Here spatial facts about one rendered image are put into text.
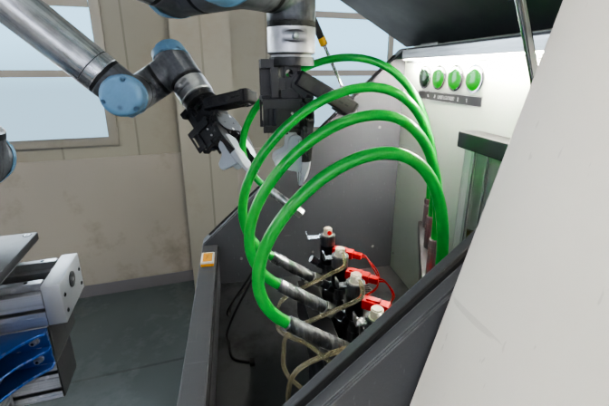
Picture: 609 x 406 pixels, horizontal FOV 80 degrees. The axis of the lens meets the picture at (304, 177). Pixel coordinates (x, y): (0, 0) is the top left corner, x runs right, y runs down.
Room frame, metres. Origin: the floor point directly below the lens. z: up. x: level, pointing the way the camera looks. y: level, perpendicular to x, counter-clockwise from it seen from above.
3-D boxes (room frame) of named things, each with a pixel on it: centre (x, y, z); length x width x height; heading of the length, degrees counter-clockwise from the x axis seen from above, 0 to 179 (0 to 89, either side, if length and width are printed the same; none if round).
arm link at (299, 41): (0.60, 0.02, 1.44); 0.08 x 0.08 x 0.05
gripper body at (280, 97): (0.60, 0.03, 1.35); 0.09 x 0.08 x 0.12; 101
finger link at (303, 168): (0.59, 0.02, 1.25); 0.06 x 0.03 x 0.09; 101
